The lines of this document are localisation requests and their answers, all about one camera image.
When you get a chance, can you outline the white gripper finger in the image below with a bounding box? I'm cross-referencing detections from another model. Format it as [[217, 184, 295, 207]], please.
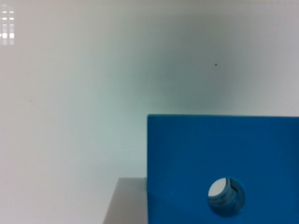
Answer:
[[103, 177, 148, 224]]

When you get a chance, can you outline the blue block with hole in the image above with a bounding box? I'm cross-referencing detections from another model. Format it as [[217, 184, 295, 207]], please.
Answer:
[[147, 115, 299, 224]]

